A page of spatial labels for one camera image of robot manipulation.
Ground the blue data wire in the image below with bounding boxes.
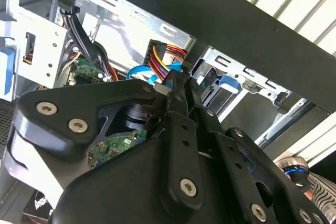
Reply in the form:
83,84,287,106
125,60,190,86

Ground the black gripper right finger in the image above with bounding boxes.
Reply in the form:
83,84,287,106
185,78,329,224

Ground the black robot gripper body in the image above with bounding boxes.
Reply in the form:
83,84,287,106
51,129,250,224

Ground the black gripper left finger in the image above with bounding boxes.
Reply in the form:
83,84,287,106
14,71,205,210

